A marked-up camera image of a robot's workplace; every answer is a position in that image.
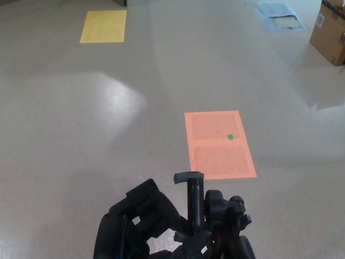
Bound yellow paper sheet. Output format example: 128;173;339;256
79;10;127;44

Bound black phone stand red pole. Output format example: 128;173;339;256
173;172;253;259

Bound torn blue paper sheet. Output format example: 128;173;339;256
253;2;308;33

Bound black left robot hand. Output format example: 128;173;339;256
93;178;194;259

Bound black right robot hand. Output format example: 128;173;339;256
223;235;257;259

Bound orange paper sheet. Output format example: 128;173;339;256
184;110;258;180

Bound brown cardboard box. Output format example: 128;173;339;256
309;1;345;66

